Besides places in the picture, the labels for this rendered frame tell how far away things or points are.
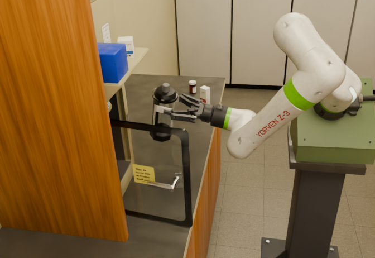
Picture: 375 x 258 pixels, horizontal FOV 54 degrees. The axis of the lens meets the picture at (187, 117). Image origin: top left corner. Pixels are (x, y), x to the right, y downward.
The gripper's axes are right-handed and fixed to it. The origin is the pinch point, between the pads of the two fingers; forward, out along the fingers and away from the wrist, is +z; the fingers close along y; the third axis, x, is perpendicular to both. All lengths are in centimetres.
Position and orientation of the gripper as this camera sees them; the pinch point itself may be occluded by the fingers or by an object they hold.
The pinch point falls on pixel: (165, 103)
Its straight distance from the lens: 156.6
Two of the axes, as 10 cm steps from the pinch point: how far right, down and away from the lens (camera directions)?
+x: -1.0, 7.7, 6.3
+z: -9.6, -2.4, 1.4
